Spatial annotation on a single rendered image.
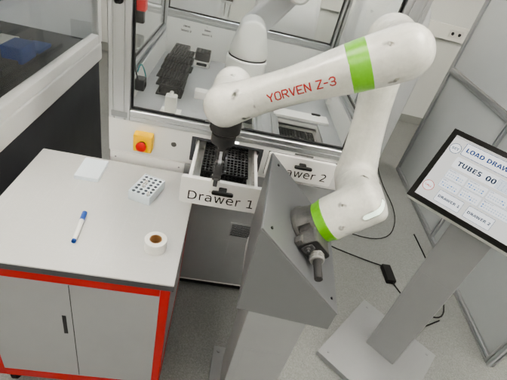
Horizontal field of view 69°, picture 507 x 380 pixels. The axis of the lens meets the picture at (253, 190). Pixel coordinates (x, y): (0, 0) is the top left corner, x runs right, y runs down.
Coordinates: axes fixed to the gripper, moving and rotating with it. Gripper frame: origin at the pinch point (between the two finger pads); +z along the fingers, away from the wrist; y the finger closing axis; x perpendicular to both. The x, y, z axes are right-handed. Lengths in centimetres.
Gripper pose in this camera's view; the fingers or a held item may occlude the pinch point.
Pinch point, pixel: (214, 184)
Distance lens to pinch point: 124.4
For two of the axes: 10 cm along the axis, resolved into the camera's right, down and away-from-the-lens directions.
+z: -2.1, 7.8, 5.9
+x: 9.8, 1.6, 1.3
